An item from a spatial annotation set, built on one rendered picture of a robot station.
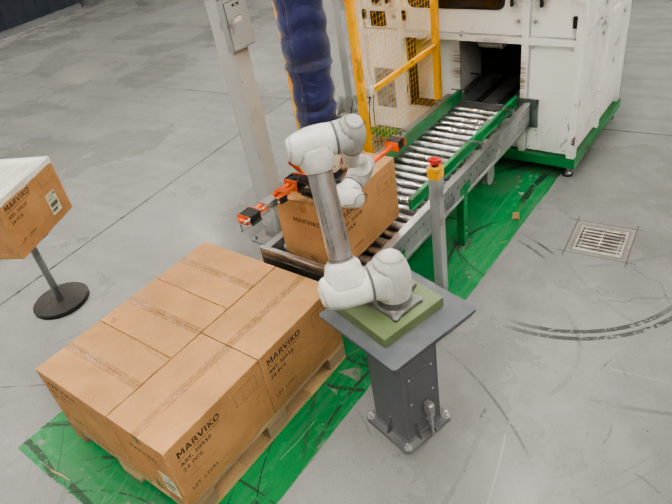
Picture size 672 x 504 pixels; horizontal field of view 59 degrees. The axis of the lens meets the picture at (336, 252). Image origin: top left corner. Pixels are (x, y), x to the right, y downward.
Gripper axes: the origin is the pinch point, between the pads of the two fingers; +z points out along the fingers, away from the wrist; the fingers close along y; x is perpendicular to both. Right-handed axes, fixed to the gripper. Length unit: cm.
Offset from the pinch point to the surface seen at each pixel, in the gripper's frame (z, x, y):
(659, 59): -74, 496, 109
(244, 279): 27, -27, 54
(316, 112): -5.9, 19.4, -30.9
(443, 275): -55, 51, 79
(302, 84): -1.6, 17.6, -45.5
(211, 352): 3, -77, 53
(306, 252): 3.6, 2.2, 47.3
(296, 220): 6.2, 2.2, 26.2
